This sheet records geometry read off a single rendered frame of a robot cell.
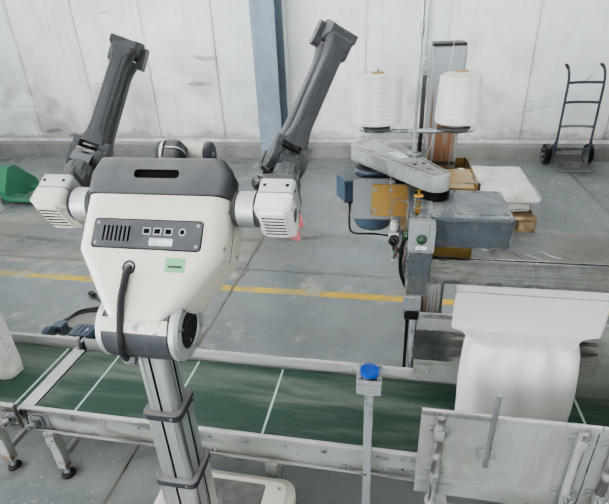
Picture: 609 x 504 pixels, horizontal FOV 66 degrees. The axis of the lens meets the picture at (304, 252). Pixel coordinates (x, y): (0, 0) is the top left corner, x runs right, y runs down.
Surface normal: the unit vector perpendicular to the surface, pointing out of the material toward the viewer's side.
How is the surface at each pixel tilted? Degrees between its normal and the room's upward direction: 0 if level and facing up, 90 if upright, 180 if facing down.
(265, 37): 90
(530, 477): 90
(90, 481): 0
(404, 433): 0
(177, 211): 50
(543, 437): 90
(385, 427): 0
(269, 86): 90
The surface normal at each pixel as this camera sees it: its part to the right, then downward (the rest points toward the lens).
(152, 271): -0.17, -0.22
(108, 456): -0.04, -0.89
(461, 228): -0.18, 0.46
